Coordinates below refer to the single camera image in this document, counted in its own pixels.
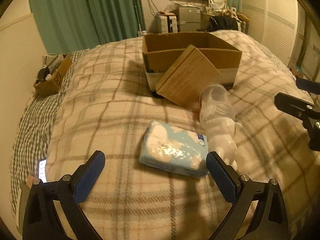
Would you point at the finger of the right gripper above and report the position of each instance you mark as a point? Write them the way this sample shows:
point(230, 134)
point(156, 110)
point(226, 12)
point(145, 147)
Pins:
point(308, 85)
point(296, 107)

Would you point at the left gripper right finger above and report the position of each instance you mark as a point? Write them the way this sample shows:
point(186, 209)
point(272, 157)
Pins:
point(269, 220)

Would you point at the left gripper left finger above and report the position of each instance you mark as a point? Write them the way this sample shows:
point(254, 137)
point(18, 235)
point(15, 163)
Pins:
point(41, 219)

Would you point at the clear plastic jar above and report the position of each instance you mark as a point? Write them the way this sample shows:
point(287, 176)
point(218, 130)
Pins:
point(217, 119)

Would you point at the blue tissue pack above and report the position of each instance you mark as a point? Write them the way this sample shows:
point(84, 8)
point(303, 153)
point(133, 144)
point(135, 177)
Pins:
point(170, 148)

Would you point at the glowing smartphone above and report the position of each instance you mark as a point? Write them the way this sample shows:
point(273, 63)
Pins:
point(42, 170)

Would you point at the checkered green bed sheet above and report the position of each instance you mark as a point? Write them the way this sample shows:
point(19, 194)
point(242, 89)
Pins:
point(34, 132)

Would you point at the white louvered wardrobe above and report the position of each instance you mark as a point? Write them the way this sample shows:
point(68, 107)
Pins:
point(273, 23)

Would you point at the chair with black jacket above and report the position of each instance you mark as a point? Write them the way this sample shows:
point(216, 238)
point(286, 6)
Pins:
point(222, 23)

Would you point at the plaid beige blanket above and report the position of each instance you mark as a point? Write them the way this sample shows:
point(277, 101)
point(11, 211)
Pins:
point(108, 106)

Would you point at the small cardboard box with items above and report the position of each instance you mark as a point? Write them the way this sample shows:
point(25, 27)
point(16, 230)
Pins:
point(50, 76)

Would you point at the silver mini fridge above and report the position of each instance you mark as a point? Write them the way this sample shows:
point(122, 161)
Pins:
point(188, 19)

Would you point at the large open cardboard box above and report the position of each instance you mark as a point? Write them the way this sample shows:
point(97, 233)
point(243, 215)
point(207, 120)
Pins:
point(160, 51)

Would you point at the white suitcase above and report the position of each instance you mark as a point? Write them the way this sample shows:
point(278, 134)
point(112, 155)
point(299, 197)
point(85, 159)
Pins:
point(167, 24)

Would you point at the large water jug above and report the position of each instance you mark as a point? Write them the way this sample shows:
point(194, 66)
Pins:
point(142, 33)

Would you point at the green curtain left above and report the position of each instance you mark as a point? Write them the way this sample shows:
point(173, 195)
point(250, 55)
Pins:
point(69, 25)

